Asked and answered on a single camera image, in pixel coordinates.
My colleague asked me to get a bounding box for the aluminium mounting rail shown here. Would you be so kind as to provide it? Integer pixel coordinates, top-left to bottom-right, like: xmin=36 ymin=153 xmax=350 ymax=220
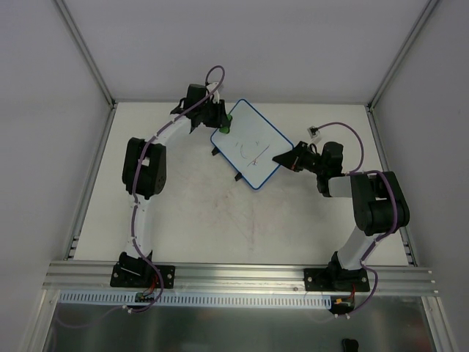
xmin=42 ymin=260 xmax=440 ymax=296

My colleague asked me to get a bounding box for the right aluminium frame post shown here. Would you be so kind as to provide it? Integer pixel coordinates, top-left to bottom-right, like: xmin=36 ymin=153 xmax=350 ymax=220
xmin=367 ymin=0 xmax=441 ymax=111

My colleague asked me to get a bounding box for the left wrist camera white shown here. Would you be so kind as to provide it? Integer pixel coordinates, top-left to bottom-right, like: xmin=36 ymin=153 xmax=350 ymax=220
xmin=206 ymin=82 xmax=221 ymax=103

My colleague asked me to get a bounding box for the aluminium frame post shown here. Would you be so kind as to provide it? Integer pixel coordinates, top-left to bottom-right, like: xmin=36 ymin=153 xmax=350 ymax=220
xmin=51 ymin=0 xmax=116 ymax=108
xmin=367 ymin=0 xmax=441 ymax=111

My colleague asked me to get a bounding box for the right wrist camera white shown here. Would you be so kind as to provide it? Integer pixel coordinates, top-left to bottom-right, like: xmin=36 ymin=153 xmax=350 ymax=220
xmin=307 ymin=126 xmax=321 ymax=144

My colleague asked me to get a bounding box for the blue framed whiteboard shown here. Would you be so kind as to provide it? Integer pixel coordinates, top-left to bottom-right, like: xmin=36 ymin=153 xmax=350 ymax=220
xmin=210 ymin=99 xmax=293 ymax=190

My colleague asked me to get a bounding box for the left aluminium frame post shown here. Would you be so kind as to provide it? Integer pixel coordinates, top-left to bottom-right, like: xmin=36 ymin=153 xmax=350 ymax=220
xmin=51 ymin=0 xmax=116 ymax=108

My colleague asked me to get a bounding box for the black object bottom edge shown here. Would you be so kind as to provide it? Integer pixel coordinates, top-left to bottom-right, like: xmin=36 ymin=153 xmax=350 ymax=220
xmin=341 ymin=339 xmax=360 ymax=352

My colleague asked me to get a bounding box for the green bone-shaped eraser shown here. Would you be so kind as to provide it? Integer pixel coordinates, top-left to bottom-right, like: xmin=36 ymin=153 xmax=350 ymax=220
xmin=218 ymin=114 xmax=232 ymax=134

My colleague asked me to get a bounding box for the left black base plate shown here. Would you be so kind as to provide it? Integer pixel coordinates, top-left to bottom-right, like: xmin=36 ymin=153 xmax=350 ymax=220
xmin=110 ymin=263 xmax=176 ymax=289

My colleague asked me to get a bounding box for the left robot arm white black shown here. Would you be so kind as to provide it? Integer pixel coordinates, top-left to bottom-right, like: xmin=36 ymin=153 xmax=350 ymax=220
xmin=110 ymin=82 xmax=232 ymax=288

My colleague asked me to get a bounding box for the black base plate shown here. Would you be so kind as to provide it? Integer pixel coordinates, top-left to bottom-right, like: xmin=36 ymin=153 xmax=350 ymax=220
xmin=110 ymin=263 xmax=176 ymax=289
xmin=303 ymin=268 xmax=370 ymax=293

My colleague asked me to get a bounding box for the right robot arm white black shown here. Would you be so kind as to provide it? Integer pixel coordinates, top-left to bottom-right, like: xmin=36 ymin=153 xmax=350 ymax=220
xmin=273 ymin=142 xmax=410 ymax=292

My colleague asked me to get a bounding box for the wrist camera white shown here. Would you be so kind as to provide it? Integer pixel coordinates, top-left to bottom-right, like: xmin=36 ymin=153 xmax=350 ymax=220
xmin=307 ymin=126 xmax=321 ymax=144
xmin=206 ymin=82 xmax=221 ymax=103

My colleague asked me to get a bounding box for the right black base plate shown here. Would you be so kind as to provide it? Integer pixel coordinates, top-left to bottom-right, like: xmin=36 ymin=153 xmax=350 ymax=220
xmin=303 ymin=268 xmax=370 ymax=293

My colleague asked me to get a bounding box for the white slotted cable duct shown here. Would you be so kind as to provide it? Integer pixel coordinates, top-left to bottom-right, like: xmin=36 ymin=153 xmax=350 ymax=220
xmin=58 ymin=290 xmax=332 ymax=310

